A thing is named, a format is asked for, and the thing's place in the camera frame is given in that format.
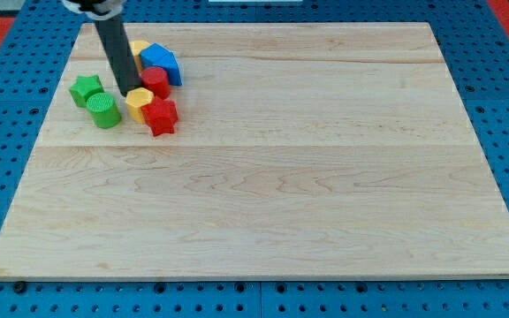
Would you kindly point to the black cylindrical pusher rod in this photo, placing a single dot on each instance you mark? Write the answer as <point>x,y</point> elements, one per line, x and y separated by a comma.
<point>118,51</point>

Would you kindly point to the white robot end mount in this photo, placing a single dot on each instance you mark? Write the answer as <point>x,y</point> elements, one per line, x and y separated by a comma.
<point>95,9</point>

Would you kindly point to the yellow hexagon block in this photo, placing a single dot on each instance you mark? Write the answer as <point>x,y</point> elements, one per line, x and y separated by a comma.
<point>135,100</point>

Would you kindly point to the red star block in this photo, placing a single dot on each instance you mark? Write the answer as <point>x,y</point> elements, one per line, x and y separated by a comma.
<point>160,116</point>

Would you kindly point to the green star block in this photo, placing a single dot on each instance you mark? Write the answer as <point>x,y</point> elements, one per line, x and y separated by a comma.
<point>85,87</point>

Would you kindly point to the light wooden board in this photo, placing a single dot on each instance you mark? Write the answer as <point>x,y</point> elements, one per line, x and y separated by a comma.
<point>302,152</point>

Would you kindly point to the yellow block behind rod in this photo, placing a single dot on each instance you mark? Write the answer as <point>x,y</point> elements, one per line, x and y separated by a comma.
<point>137,47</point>

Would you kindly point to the blue pentagon block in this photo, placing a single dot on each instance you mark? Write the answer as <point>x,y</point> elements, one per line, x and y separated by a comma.
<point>158,56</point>

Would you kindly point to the red cylinder block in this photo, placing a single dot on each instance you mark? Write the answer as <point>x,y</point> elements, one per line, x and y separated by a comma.
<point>156,80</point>

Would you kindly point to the green cylinder block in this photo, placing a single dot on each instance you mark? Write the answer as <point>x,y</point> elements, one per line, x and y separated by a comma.
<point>103,110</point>

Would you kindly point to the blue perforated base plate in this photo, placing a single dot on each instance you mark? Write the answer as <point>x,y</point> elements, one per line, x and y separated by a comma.
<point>32,59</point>

